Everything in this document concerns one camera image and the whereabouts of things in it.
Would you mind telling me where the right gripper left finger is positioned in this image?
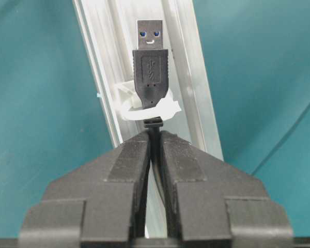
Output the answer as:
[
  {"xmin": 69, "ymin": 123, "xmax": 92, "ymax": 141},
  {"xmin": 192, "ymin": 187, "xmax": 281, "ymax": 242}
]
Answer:
[{"xmin": 20, "ymin": 132, "xmax": 150, "ymax": 247}]

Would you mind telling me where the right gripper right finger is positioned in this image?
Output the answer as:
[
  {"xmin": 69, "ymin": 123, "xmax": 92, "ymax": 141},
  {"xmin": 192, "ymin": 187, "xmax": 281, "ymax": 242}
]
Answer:
[{"xmin": 160, "ymin": 131, "xmax": 293, "ymax": 247}]

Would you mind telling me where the black USB cable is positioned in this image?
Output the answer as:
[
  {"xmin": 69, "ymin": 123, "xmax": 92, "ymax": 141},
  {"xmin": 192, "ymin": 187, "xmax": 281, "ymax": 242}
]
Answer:
[{"xmin": 132, "ymin": 19, "xmax": 171, "ymax": 238}]

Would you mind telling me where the aluminium extrusion rail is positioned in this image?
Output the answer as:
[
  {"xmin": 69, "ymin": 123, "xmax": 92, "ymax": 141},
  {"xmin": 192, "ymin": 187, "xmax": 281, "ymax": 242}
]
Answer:
[{"xmin": 72, "ymin": 0, "xmax": 224, "ymax": 238}]

